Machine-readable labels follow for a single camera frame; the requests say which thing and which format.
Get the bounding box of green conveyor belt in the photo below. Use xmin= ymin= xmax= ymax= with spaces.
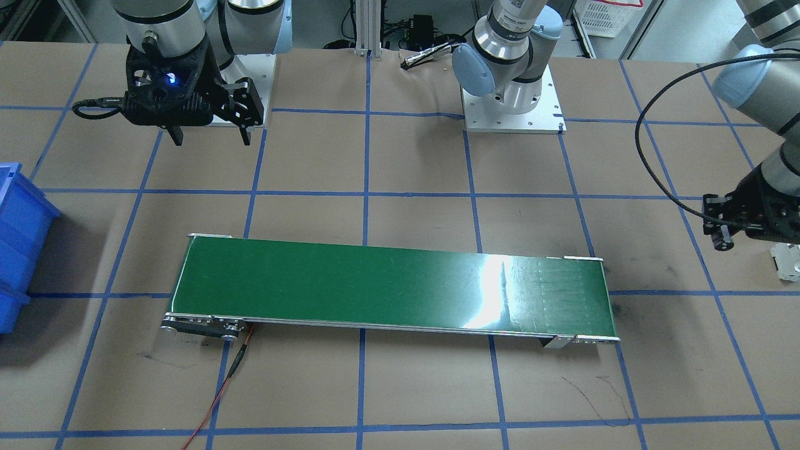
xmin=162 ymin=234 xmax=620 ymax=349

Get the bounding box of white plastic basket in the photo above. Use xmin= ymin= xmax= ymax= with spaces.
xmin=574 ymin=1 xmax=644 ymax=38

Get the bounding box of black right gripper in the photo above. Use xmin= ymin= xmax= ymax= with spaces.
xmin=122 ymin=47 xmax=264 ymax=146

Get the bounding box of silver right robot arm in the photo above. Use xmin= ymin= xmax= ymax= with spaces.
xmin=112 ymin=1 xmax=293 ymax=145

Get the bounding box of blue plastic bin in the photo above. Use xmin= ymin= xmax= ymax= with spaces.
xmin=1 ymin=162 xmax=60 ymax=335

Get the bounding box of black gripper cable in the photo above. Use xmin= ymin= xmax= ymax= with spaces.
xmin=635 ymin=52 xmax=800 ymax=221

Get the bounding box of white mounted part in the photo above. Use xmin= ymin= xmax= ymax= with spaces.
xmin=769 ymin=243 xmax=799 ymax=283

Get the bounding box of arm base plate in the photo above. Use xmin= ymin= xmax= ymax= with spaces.
xmin=203 ymin=54 xmax=278 ymax=128
xmin=462 ymin=66 xmax=568 ymax=134

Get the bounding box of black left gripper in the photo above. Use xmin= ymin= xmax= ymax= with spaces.
xmin=702 ymin=167 xmax=799 ymax=251

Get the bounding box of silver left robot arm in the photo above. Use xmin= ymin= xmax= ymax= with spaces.
xmin=452 ymin=1 xmax=799 ymax=251

